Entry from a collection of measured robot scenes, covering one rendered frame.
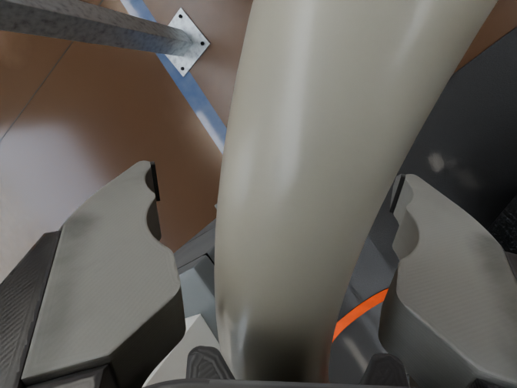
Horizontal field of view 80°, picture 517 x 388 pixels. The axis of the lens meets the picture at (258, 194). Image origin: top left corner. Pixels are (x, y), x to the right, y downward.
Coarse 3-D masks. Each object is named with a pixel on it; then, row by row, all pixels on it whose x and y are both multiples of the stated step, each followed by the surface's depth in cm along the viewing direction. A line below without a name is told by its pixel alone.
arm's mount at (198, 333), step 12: (192, 324) 67; (204, 324) 70; (192, 336) 66; (204, 336) 68; (180, 348) 62; (192, 348) 65; (216, 348) 70; (168, 360) 59; (180, 360) 61; (156, 372) 56; (168, 372) 58; (180, 372) 60; (144, 384) 54
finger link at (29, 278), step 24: (48, 240) 7; (24, 264) 7; (48, 264) 7; (0, 288) 6; (24, 288) 6; (0, 312) 6; (24, 312) 6; (0, 336) 5; (24, 336) 5; (0, 360) 5; (24, 360) 5; (0, 384) 5; (24, 384) 5; (48, 384) 5; (72, 384) 5; (96, 384) 5
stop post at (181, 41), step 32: (0, 0) 67; (32, 0) 75; (64, 0) 84; (32, 32) 79; (64, 32) 86; (96, 32) 94; (128, 32) 104; (160, 32) 119; (192, 32) 136; (192, 64) 141
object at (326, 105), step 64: (256, 0) 4; (320, 0) 3; (384, 0) 3; (448, 0) 3; (256, 64) 4; (320, 64) 4; (384, 64) 3; (448, 64) 4; (256, 128) 4; (320, 128) 4; (384, 128) 4; (256, 192) 5; (320, 192) 4; (384, 192) 5; (256, 256) 5; (320, 256) 5; (256, 320) 6; (320, 320) 6
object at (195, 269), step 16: (208, 224) 139; (192, 240) 117; (208, 240) 90; (176, 256) 101; (192, 256) 80; (208, 256) 72; (192, 272) 67; (208, 272) 70; (192, 288) 69; (208, 288) 68; (192, 304) 70; (208, 304) 68; (208, 320) 70
